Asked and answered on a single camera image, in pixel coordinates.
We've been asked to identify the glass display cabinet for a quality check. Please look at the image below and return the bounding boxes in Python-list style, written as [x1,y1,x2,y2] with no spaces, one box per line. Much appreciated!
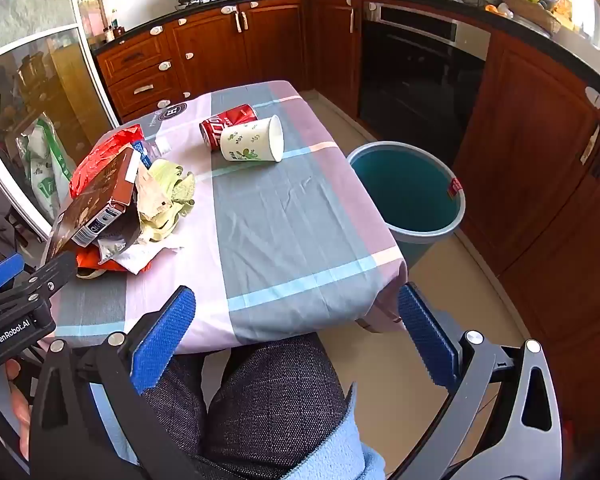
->
[0,0,123,241]

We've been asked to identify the person's left hand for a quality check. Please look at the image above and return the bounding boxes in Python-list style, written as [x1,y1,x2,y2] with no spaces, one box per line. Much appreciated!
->
[4,357,32,461]

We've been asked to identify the orange snack wrapper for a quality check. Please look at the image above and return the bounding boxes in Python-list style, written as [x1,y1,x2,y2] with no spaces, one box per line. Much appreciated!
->
[75,247,156,281]

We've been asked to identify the person's grey checked trousers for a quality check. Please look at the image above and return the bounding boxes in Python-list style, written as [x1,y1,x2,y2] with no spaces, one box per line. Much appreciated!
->
[140,332,361,480]

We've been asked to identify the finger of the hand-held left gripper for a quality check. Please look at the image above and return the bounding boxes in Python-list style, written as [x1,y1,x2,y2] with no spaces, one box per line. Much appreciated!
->
[0,254,26,295]
[0,250,78,312]

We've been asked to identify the white leaf-print paper cup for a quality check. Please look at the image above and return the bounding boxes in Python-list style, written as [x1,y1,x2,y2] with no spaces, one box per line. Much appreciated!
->
[220,115,285,163]

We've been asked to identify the woven tray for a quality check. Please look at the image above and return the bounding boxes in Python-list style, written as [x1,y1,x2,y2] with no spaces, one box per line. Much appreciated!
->
[507,0,571,35]

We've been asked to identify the green and white plastic bag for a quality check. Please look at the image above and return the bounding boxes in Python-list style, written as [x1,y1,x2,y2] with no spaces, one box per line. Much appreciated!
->
[17,117,78,221]

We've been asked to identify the red plastic bag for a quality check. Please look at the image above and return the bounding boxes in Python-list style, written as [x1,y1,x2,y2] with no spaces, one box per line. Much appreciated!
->
[69,125,146,198]

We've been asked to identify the yellow-green crumpled wrapper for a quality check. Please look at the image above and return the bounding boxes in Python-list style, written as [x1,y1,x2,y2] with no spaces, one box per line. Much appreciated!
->
[137,158,197,243]

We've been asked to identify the person's light blue garment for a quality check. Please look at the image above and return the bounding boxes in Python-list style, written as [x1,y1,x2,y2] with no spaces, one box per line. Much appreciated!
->
[290,390,387,480]

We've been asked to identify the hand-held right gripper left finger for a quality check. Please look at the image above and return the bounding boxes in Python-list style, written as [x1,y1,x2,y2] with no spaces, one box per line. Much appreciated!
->
[28,285,201,480]

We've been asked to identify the black built-in oven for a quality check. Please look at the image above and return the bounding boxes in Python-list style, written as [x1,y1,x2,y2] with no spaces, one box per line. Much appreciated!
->
[357,1,491,171]

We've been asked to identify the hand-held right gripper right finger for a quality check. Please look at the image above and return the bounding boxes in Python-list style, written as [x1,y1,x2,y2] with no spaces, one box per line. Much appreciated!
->
[397,282,566,480]

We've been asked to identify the teal plastic waste bin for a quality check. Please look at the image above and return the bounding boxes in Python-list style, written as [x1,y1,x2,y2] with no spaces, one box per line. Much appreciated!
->
[346,141,467,271]

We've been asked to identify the table with checked cloth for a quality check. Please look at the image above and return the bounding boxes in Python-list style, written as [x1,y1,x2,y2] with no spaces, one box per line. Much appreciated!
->
[40,80,408,356]

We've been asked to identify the brown cardboard box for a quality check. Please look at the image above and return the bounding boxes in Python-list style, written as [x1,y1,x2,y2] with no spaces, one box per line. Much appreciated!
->
[45,144,142,261]

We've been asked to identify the wooden cabinet with doors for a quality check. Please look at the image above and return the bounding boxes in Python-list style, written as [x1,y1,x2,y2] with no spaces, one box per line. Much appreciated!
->
[452,30,600,431]

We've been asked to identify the red soda can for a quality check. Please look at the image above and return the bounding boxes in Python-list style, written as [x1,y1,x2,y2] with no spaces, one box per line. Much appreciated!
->
[199,104,258,152]

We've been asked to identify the white crumpled paper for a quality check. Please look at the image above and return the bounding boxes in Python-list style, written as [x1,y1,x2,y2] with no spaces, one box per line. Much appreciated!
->
[97,235,186,276]

